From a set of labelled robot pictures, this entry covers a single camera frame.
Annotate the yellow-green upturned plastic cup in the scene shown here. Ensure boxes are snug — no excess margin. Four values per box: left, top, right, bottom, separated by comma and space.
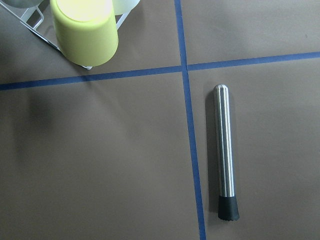
50, 0, 119, 67

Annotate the pale white upturned cup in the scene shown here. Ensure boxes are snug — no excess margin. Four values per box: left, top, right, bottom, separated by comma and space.
112, 0, 140, 16

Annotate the grey upturned cup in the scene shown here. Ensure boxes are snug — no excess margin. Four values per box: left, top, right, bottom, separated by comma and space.
3, 0, 43, 9

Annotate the white wire cup rack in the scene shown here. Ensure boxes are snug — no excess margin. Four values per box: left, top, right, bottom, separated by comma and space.
0, 0, 130, 70

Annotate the steel muddler with black tip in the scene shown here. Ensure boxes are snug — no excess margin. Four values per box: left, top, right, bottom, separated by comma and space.
213, 84, 240, 221

